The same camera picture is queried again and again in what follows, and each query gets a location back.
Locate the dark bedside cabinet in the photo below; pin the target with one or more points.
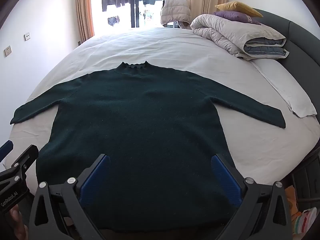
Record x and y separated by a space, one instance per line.
308 180

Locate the white bed sheet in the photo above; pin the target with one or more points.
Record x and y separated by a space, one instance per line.
155 47

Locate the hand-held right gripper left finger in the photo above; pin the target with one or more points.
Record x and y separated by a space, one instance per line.
96 180

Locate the orange packet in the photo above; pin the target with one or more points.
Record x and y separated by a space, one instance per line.
291 197

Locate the row of hanging dark clothes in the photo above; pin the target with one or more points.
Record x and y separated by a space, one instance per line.
115 0

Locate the purple pillow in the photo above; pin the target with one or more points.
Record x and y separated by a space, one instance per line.
232 15

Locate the striped bag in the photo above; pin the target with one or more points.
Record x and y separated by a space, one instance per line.
305 221

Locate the person's left hand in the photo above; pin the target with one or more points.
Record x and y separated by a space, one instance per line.
17 222

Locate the folded beige duvet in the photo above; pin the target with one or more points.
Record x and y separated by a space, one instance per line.
220 27

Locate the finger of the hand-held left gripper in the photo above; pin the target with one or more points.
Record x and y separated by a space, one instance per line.
6 150
26 156

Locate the flat white pillow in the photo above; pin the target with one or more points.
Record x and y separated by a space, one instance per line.
282 87

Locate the yellow pillow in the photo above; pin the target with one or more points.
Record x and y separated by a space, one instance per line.
240 6

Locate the black-framed balcony door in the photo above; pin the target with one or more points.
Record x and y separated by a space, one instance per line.
135 17

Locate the beige puffer jacket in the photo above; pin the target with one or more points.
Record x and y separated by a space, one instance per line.
175 10

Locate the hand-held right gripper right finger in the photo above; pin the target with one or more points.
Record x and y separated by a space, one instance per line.
226 180

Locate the dark green knit sweater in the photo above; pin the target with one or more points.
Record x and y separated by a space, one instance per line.
140 120

